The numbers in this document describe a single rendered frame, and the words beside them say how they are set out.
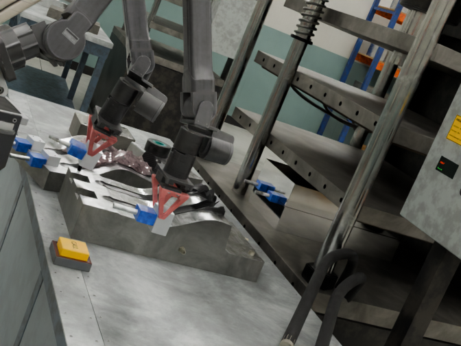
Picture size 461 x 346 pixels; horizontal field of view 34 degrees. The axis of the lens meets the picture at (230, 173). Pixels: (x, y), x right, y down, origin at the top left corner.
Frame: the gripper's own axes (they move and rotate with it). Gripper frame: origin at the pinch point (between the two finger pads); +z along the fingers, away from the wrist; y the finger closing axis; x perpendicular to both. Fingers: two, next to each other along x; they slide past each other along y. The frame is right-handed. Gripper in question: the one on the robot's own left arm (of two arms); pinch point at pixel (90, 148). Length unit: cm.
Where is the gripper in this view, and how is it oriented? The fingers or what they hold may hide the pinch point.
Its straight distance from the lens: 191.5
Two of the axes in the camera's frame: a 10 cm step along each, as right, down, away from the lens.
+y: -2.5, -4.5, 8.5
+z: -5.4, 8.0, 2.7
